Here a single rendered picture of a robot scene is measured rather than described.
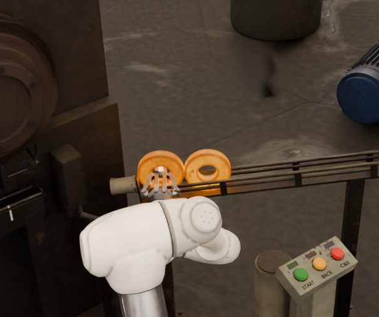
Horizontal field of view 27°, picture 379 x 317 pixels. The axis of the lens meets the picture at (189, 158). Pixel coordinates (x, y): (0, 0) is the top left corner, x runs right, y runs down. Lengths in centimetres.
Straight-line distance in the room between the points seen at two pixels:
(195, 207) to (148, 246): 13
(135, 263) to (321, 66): 314
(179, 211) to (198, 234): 7
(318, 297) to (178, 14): 320
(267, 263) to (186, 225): 88
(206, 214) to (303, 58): 315
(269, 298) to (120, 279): 95
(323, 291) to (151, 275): 87
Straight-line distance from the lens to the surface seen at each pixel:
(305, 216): 356
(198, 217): 171
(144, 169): 259
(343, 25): 522
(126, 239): 171
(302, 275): 240
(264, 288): 258
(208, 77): 459
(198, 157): 256
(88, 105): 270
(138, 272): 174
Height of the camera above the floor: 227
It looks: 35 degrees down
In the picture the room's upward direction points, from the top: 2 degrees counter-clockwise
